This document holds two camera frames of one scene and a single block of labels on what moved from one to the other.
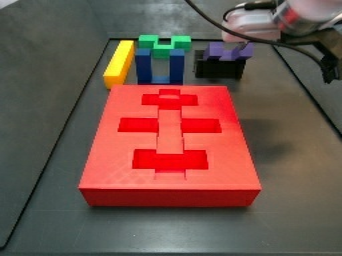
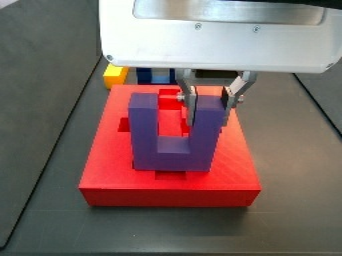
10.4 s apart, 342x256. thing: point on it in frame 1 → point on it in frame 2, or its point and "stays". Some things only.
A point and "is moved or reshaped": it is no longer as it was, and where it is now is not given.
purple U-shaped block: [241, 52] is moved or reshaped
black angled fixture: [218, 69] stays
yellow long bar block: [117, 72] stays
